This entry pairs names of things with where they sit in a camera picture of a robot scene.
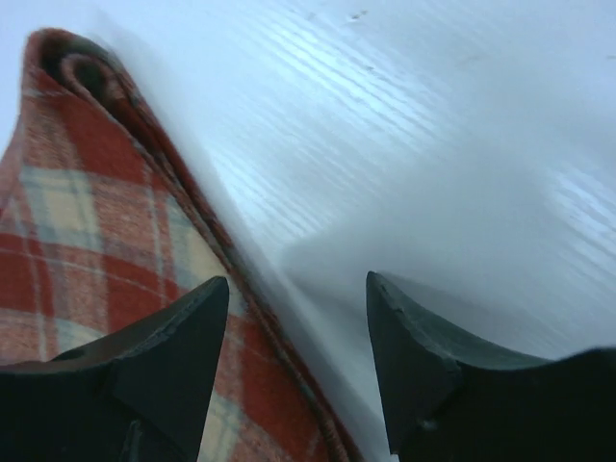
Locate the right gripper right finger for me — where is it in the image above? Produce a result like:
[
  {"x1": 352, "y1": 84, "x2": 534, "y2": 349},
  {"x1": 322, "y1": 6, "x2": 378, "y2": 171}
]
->
[{"x1": 366, "y1": 272, "x2": 615, "y2": 461}]

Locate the red plaid skirt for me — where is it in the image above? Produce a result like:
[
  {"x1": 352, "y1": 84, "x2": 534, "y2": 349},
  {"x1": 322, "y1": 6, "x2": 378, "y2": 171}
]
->
[{"x1": 1, "y1": 28, "x2": 360, "y2": 461}]

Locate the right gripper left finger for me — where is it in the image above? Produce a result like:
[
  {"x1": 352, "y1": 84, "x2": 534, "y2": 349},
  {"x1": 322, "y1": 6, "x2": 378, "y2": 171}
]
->
[{"x1": 1, "y1": 276, "x2": 229, "y2": 461}]

